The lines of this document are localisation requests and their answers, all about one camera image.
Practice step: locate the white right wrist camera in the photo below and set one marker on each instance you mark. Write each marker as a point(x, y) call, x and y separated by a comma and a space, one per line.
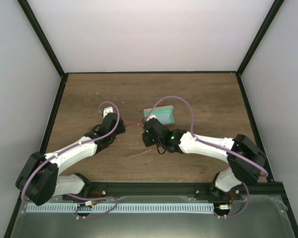
point(149, 117)

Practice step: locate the light blue cleaning cloth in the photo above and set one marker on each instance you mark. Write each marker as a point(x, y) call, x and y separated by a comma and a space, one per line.
point(165, 118)

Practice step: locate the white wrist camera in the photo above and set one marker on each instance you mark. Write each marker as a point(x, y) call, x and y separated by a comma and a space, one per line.
point(149, 117)
point(107, 110)

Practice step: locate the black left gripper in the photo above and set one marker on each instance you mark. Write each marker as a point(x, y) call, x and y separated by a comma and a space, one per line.
point(122, 128)

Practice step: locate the black aluminium frame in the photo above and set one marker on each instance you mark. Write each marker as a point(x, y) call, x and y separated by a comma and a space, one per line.
point(270, 187)

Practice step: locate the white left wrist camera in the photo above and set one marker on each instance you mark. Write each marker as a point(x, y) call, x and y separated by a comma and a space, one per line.
point(107, 110)

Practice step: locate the red transparent sunglasses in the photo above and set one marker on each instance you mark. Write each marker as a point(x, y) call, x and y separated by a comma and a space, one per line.
point(141, 125)

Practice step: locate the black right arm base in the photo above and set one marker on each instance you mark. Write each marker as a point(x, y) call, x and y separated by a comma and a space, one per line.
point(207, 191)

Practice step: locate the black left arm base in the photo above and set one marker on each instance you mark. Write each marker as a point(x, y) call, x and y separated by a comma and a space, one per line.
point(87, 194)

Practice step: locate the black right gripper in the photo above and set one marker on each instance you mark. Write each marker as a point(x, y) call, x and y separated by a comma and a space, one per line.
point(147, 141)

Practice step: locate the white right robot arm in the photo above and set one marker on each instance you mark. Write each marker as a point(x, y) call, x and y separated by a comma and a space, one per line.
point(246, 161)

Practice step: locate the light blue slotted cable duct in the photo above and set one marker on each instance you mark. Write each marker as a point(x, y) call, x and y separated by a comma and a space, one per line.
point(191, 208)

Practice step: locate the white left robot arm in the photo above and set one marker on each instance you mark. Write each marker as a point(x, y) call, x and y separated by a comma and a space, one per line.
point(41, 178)

